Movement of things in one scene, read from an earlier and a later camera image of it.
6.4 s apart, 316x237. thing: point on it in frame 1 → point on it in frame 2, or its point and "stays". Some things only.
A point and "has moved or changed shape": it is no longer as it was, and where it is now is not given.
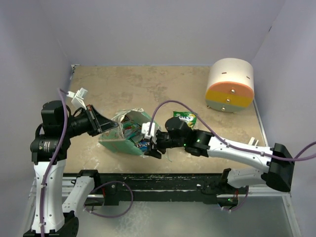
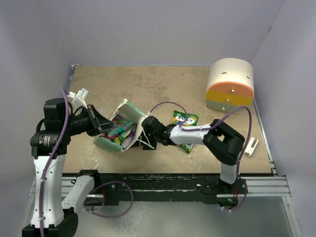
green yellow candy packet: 189,117 stays
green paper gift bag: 134,134 has moved or changed shape
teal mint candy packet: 131,129 → 122,126
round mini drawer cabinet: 230,87 stays
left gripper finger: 103,123 stays
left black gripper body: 91,121 stays
